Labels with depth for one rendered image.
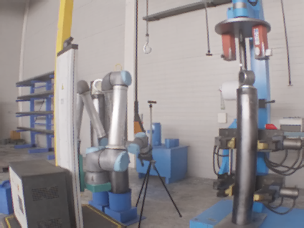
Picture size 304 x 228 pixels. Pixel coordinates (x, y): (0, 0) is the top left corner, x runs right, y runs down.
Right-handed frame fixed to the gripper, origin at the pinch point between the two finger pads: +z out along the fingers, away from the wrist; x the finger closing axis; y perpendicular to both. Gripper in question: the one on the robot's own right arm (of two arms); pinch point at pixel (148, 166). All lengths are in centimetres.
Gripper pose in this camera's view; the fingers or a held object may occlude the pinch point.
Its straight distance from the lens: 239.4
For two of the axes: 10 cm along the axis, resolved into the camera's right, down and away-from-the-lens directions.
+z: 1.9, 9.0, 3.9
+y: -6.2, 4.1, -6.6
